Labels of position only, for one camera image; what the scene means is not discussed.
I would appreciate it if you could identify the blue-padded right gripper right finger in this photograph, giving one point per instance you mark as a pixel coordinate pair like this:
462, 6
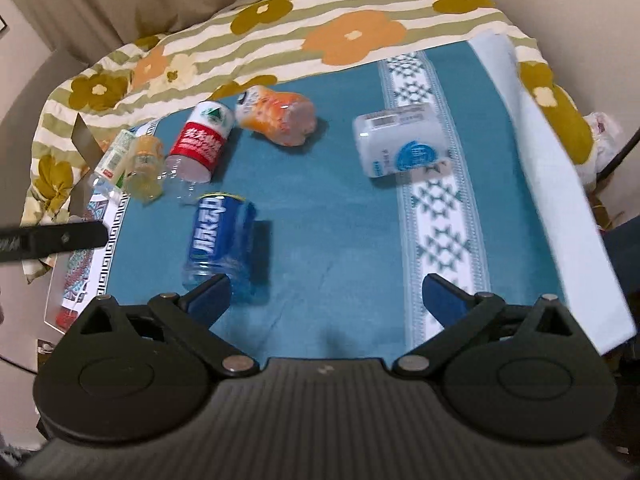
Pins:
463, 317

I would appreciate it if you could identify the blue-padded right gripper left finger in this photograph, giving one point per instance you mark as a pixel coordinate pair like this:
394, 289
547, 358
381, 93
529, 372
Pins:
189, 317

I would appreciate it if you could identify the blue cut bottle cup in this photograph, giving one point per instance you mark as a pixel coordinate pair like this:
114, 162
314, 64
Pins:
221, 243

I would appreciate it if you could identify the green label cut bottle cup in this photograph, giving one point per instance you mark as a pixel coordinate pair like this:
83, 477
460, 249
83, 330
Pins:
106, 179

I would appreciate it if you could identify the yellow label cut bottle cup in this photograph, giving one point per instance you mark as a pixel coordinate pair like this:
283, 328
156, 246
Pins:
145, 166

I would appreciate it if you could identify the red label cut bottle cup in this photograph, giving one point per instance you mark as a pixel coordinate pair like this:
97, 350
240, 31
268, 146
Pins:
193, 159

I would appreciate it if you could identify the white translucent cut bottle cup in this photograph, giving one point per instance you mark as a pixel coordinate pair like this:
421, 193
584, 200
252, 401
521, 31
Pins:
400, 139

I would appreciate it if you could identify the orange cartoon cut bottle cup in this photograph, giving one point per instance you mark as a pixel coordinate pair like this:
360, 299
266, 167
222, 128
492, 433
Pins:
284, 118

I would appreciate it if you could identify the grey headboard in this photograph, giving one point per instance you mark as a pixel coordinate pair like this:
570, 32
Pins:
18, 128

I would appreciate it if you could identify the teal patterned table cloth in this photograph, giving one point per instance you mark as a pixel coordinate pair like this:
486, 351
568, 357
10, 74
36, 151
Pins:
340, 258

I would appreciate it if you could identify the floral striped bed quilt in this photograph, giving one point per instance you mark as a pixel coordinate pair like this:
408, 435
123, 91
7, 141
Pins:
265, 42

